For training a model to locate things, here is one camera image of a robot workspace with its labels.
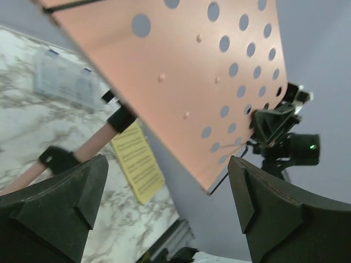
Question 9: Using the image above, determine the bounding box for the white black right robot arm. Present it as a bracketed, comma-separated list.
[246, 102, 321, 180]

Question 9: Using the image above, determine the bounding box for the pink perforated music stand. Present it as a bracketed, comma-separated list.
[0, 0, 288, 197]

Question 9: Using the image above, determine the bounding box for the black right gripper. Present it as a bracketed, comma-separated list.
[251, 103, 302, 153]

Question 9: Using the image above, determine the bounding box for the yellow sheet music page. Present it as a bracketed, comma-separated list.
[110, 121, 165, 204]

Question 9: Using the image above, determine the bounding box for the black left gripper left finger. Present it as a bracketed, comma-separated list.
[1, 155, 109, 262]

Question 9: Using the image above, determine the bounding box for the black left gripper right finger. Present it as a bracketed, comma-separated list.
[228, 156, 350, 263]

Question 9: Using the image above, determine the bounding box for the clear plastic organizer box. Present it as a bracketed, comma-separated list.
[33, 48, 103, 113]

